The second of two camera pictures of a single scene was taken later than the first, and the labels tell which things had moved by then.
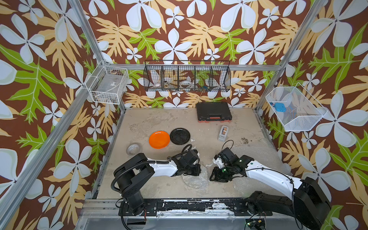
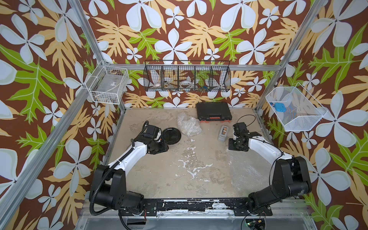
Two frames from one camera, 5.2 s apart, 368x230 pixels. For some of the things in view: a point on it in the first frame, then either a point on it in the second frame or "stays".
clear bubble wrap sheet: (201, 181) → (189, 125)
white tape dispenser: (223, 133) stays
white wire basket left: (108, 84) stays
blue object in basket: (280, 107) stays
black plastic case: (215, 112) stays
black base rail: (233, 207) stays
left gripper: (197, 169) → (164, 147)
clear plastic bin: (303, 111) stays
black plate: (179, 136) → (171, 135)
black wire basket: (187, 75) stays
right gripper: (216, 177) → (230, 146)
